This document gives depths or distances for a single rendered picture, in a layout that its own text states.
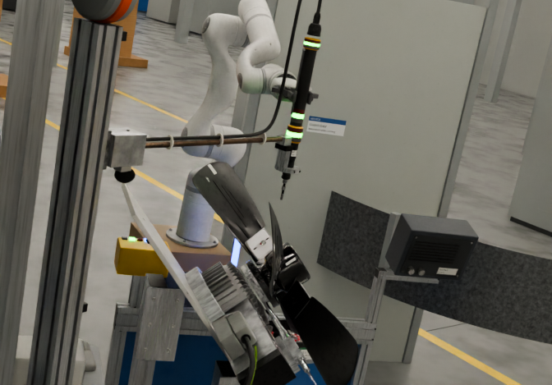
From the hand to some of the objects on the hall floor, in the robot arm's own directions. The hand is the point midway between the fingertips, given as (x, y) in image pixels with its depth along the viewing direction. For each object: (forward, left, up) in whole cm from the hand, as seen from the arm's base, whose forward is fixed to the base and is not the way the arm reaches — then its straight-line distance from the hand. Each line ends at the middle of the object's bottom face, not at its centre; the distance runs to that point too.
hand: (301, 96), depth 228 cm
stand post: (+10, -8, -166) cm, 166 cm away
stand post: (+3, -30, -167) cm, 170 cm away
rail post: (-44, -16, -166) cm, 173 cm away
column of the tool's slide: (+23, -62, -168) cm, 181 cm away
